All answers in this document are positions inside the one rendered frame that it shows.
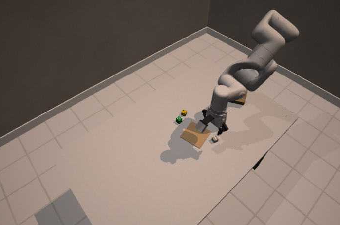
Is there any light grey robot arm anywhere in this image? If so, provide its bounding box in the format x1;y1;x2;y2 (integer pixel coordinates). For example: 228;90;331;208
210;10;299;115

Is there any white die with black pips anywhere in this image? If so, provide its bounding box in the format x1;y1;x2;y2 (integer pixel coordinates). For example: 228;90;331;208
211;135;219;143

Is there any brown flat mat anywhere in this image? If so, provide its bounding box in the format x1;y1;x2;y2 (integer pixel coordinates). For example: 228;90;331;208
180;122;211;148

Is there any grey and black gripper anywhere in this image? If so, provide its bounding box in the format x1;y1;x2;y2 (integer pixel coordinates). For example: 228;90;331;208
202;106;229;135

